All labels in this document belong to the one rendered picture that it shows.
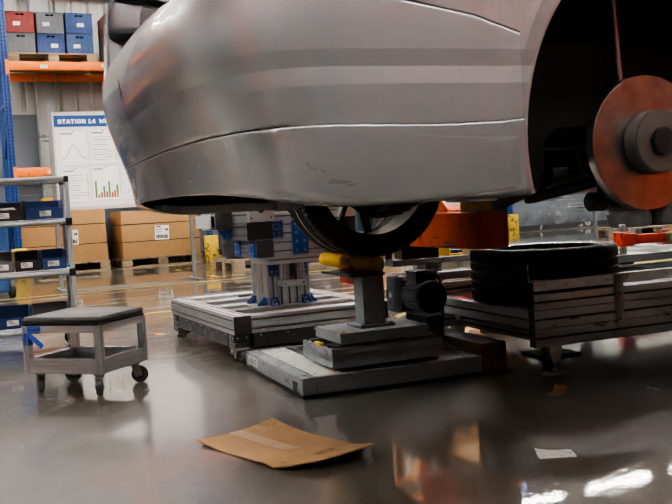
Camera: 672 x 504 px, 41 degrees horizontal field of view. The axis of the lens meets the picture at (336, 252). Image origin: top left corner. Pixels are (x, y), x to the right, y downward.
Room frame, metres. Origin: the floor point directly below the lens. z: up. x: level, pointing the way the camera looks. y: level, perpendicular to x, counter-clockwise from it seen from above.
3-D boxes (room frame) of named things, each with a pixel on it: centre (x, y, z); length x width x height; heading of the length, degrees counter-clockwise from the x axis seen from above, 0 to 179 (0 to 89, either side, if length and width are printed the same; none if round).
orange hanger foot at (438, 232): (4.08, -0.58, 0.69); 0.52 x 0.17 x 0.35; 21
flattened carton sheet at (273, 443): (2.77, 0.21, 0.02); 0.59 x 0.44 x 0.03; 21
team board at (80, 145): (9.77, 2.25, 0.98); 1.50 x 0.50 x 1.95; 114
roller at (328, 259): (3.85, 0.01, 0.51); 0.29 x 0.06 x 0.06; 21
